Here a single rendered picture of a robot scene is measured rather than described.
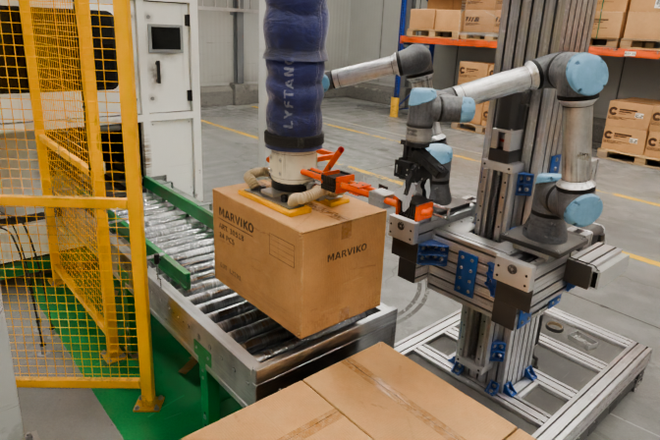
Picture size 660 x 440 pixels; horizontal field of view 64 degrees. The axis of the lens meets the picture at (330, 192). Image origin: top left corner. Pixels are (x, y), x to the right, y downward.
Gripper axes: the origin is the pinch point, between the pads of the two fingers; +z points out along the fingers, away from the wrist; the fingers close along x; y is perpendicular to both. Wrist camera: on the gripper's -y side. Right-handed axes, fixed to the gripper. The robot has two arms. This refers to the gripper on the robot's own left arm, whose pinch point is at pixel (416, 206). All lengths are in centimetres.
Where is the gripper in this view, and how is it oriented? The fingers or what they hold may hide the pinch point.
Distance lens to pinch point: 163.8
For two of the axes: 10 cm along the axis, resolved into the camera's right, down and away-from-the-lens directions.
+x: -7.4, 1.6, -6.5
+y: -6.7, -2.5, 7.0
